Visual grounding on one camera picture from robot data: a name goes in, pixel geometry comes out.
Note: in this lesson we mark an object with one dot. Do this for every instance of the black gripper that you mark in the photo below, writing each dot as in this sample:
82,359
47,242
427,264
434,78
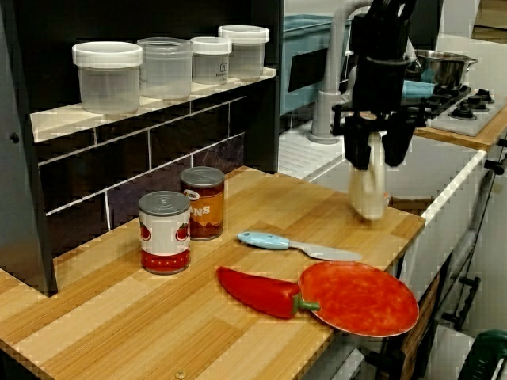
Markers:
380,87

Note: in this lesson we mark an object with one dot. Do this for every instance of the white plastic bottle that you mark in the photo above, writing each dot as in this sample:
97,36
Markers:
368,198

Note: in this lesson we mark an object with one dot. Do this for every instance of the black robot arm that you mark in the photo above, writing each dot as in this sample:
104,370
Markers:
382,27

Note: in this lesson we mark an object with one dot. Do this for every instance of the grey toy faucet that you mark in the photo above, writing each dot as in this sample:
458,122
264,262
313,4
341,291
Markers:
326,111

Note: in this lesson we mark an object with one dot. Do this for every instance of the white toy sink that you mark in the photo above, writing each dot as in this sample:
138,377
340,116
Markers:
435,170

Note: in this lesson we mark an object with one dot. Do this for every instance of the blue plastic item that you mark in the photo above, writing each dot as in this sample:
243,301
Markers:
418,89

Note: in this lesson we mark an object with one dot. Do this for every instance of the grey toy stove top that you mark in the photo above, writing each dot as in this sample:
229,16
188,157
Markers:
467,118

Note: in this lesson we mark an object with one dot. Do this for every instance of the steel cooking pot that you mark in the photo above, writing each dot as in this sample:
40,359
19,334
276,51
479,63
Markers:
443,69

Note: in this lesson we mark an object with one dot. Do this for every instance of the red orange plate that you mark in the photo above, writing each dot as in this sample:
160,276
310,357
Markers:
360,301

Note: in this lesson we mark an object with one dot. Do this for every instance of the orange beans can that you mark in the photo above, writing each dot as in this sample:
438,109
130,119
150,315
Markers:
208,213

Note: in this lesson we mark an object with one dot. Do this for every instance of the clear container with label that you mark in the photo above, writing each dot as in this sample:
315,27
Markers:
210,61

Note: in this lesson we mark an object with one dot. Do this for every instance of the red toy pepper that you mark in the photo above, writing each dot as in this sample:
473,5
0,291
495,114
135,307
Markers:
257,291

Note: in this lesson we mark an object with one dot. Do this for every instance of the clear container without lid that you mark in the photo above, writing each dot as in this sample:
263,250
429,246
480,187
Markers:
166,69

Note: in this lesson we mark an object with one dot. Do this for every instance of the tomato soup can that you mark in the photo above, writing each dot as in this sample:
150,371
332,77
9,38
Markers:
164,237

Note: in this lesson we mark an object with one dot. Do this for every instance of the large clear container white lid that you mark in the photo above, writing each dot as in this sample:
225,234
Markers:
107,79

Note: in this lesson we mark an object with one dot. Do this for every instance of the dark shelf backsplash unit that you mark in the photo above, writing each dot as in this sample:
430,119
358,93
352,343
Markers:
24,198

